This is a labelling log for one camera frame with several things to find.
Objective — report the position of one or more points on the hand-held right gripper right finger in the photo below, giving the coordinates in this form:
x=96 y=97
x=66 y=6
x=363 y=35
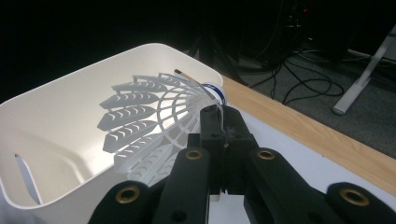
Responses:
x=238 y=140

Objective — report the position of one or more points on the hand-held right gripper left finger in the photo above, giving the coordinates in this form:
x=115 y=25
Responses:
x=211 y=130

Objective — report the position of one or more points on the white shuttlecock blue band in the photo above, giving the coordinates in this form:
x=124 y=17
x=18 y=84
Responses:
x=127 y=115

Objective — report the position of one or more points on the white plastic storage bin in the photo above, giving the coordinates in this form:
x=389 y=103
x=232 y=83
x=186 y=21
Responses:
x=62 y=102

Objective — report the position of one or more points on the black metal stand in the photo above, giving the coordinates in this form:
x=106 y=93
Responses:
x=218 y=56

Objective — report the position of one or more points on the white metal stand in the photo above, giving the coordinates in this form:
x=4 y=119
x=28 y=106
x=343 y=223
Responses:
x=362 y=77

